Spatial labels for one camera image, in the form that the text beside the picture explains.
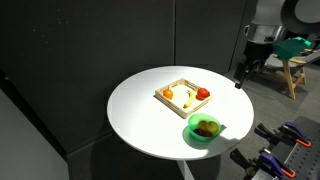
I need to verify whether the yellow lemon plush toy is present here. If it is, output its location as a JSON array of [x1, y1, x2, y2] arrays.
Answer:
[[206, 120, 220, 134]]

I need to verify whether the orange toy fruit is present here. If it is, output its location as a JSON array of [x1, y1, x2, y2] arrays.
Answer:
[[162, 88, 175, 101]]

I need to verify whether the white table pedestal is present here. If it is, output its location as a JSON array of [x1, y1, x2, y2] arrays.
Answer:
[[176, 159, 196, 180]]

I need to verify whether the green plastic bowl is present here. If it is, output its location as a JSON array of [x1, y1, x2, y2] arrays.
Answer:
[[187, 112, 222, 144]]

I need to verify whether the wooden chair with grey cushion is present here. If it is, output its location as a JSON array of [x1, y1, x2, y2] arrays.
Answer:
[[255, 48, 320, 101]]

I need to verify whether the purple clamp with orange tips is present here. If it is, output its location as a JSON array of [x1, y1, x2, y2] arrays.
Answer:
[[257, 149, 298, 180], [278, 121, 313, 149]]

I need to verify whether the perforated metal breadboard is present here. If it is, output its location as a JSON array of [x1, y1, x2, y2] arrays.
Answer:
[[275, 115, 320, 180]]

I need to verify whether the wooden slatted tray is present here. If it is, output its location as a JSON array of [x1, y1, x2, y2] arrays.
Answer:
[[153, 77, 216, 120]]

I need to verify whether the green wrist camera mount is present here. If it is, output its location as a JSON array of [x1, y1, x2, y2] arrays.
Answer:
[[271, 36, 313, 62]]

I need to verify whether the black spring clamp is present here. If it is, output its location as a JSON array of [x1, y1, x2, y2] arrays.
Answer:
[[229, 147, 260, 176]]

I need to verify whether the yellow toy banana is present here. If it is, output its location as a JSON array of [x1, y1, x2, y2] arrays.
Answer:
[[182, 89, 198, 110]]

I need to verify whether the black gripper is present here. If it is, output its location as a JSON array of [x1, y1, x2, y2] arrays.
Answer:
[[233, 40, 276, 90]]

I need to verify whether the red toy apple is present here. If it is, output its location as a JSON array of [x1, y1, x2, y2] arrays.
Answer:
[[196, 87, 211, 101]]

